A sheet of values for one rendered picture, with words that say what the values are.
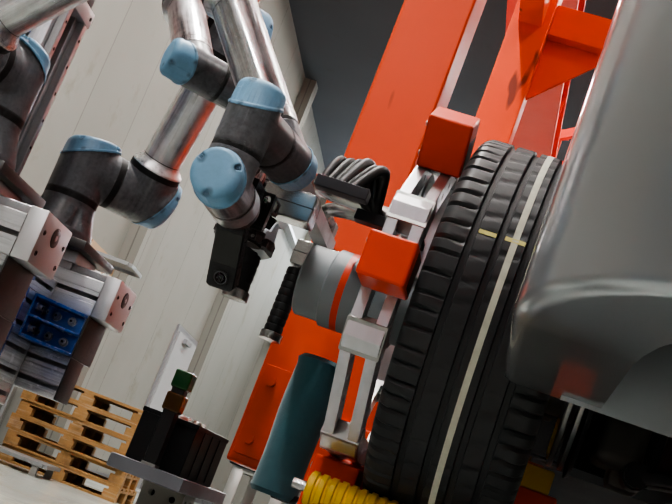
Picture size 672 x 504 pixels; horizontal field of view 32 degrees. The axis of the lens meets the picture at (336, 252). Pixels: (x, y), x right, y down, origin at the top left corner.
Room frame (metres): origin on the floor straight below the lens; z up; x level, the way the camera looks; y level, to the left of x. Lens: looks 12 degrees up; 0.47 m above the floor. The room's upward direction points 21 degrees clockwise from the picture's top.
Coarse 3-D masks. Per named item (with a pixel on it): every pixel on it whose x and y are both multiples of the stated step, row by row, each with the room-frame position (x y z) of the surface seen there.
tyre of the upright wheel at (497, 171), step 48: (480, 192) 1.69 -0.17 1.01; (528, 192) 1.69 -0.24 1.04; (432, 240) 1.68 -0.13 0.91; (480, 240) 1.65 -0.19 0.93; (528, 240) 1.66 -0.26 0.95; (432, 288) 1.65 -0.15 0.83; (480, 288) 1.65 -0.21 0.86; (432, 336) 1.66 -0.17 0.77; (384, 384) 1.71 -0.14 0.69; (432, 384) 1.68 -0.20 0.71; (480, 384) 1.66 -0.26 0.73; (384, 432) 1.74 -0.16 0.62; (432, 432) 1.72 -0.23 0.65; (480, 432) 1.68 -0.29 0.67; (528, 432) 1.66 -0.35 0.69; (384, 480) 1.82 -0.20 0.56; (432, 480) 1.77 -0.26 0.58; (480, 480) 1.74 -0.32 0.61
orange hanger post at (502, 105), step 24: (552, 0) 4.40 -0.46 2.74; (528, 24) 4.41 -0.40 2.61; (504, 48) 4.42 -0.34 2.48; (528, 48) 4.40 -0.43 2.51; (504, 72) 4.41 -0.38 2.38; (528, 72) 4.40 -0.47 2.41; (504, 96) 4.41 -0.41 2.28; (480, 120) 4.42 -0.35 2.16; (504, 120) 4.40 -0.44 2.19; (480, 144) 4.41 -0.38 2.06
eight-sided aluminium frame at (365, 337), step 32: (416, 192) 1.81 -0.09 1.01; (448, 192) 1.85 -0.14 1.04; (384, 224) 1.74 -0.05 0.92; (416, 224) 1.72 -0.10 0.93; (352, 320) 1.73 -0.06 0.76; (384, 320) 1.72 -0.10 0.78; (352, 352) 1.75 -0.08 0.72; (384, 352) 1.77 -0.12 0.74; (352, 416) 1.83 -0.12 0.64; (352, 448) 1.87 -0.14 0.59
